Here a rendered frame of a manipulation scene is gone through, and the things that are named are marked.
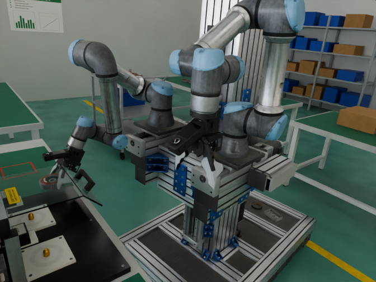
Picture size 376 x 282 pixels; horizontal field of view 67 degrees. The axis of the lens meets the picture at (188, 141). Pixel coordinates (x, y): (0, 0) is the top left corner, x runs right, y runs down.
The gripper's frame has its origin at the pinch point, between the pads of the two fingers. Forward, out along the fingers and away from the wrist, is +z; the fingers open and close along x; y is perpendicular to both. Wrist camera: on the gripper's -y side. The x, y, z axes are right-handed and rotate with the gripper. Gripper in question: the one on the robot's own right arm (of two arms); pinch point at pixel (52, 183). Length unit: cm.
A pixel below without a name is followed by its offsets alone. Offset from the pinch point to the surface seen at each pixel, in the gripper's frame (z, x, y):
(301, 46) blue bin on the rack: -331, 242, 492
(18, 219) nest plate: 11.6, -15.9, -13.7
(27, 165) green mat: 7.9, 39.1, -1.0
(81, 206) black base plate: 0.8, -18.7, 8.5
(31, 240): 2.8, -44.7, -18.0
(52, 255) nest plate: 8.8, -43.8, -8.5
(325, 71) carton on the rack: -291, 176, 517
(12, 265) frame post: -1, -63, -28
